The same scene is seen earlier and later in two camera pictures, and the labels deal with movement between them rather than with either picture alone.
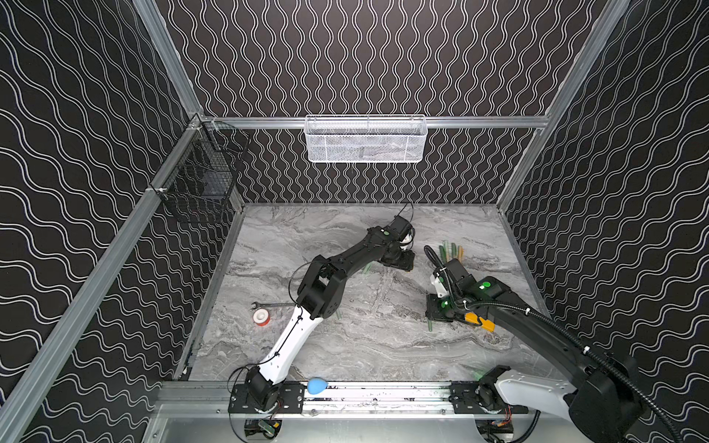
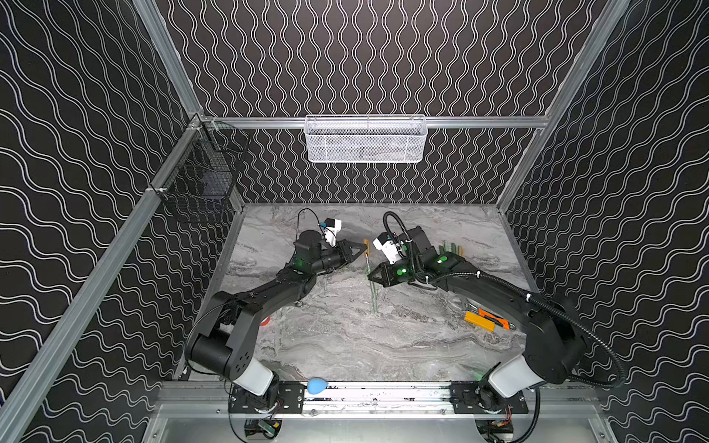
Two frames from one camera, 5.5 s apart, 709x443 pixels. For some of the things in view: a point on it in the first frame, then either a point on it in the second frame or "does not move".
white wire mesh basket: x=365 y=138 does not move
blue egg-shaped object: x=316 y=385 does not move
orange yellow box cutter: x=486 y=324 does not move
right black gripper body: x=438 y=305 -> x=388 y=275
